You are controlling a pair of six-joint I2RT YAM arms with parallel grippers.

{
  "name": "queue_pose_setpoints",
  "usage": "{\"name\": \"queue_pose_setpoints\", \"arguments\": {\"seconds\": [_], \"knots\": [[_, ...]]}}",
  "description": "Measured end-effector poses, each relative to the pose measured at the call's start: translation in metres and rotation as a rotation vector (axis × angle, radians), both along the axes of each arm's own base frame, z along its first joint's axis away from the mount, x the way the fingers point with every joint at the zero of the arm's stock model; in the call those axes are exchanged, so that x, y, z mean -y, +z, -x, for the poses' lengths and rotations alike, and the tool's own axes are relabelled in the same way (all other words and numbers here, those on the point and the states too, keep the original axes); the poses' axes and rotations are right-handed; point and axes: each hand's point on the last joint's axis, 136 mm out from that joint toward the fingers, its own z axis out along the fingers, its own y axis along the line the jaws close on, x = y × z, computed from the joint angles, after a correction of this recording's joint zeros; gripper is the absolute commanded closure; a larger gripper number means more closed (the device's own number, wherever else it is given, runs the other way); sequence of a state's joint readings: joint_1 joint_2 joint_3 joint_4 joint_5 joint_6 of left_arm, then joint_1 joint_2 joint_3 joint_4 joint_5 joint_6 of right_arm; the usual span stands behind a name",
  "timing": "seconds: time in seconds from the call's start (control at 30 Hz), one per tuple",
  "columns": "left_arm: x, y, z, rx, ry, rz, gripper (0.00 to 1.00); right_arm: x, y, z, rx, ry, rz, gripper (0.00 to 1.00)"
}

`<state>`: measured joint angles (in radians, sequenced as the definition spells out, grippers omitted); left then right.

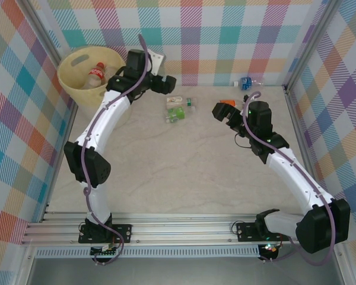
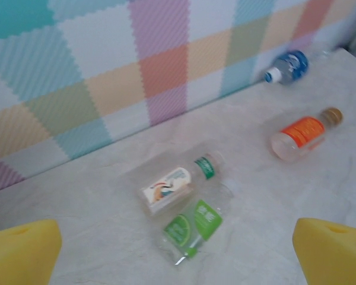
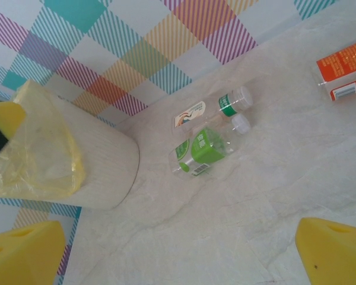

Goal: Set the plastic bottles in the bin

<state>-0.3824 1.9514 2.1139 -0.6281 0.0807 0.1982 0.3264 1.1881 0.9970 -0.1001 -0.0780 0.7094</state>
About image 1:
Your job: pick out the orange label bottle brown cap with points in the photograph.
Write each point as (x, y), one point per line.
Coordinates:
(228, 102)

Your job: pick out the clear bottle bird label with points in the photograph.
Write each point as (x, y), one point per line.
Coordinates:
(174, 101)

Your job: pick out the clear bottle green label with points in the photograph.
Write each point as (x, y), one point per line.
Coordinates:
(178, 114)

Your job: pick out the red cola bottle red cap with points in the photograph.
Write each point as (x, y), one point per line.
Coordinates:
(96, 72)

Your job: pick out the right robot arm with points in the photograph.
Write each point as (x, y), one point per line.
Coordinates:
(299, 181)

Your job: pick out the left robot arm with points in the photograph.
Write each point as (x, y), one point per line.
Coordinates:
(104, 121)

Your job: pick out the yellow plastic bin liner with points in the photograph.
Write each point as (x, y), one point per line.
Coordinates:
(69, 74)

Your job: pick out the blue label bottle white cap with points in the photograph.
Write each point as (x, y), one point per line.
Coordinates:
(245, 83)

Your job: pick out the right circuit board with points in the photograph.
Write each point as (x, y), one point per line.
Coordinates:
(270, 249)

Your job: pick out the circuit board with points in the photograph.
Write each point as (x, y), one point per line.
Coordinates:
(104, 252)
(270, 249)

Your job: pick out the grey metal sheet panel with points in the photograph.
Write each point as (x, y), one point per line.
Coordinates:
(181, 271)

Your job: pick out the left circuit board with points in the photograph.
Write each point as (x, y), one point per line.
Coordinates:
(104, 252)

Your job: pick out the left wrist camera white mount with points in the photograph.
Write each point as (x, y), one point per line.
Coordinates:
(156, 60)

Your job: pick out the right aluminium side rail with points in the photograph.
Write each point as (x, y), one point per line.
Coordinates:
(296, 130)

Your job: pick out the right aluminium frame post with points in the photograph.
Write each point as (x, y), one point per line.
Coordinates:
(311, 44)

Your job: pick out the aluminium frame post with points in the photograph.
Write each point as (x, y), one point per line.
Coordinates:
(311, 44)
(38, 20)

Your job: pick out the left aluminium frame post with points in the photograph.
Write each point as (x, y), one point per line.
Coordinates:
(38, 20)

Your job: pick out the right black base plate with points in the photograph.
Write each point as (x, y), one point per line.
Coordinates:
(244, 231)

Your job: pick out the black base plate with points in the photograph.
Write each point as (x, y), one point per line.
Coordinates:
(244, 231)
(123, 233)

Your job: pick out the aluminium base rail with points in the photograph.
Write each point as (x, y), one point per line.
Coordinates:
(181, 230)

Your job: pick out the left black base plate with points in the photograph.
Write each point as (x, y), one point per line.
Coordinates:
(123, 233)

